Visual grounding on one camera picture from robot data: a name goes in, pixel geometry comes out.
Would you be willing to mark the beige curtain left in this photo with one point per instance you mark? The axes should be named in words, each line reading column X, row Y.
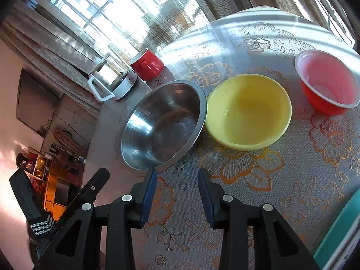
column 60, row 60

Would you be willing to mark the stainless steel bowl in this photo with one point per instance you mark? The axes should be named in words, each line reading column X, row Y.
column 163, row 127

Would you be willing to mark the red plastic bowl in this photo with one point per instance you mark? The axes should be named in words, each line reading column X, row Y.
column 328, row 84

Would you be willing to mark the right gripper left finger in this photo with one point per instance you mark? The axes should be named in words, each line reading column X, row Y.
column 128, row 212

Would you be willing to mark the glass kettle white handle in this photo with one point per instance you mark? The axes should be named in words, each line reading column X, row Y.
column 110, row 79

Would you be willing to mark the orange wooden cabinet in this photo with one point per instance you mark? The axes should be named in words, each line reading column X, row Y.
column 57, row 177

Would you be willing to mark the yellow plastic bowl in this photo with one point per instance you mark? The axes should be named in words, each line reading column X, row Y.
column 248, row 112

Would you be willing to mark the turquoise round plate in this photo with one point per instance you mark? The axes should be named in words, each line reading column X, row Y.
column 342, row 230

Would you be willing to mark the red mug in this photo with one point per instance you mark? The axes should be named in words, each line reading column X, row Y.
column 147, row 65

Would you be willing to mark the wall television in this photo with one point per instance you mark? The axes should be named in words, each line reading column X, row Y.
column 36, row 105

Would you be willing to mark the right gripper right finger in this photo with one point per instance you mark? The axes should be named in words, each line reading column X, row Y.
column 225, row 212

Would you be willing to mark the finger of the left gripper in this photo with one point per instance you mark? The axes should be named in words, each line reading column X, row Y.
column 87, row 194

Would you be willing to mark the white plate red characters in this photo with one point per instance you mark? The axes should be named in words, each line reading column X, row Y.
column 345, row 252

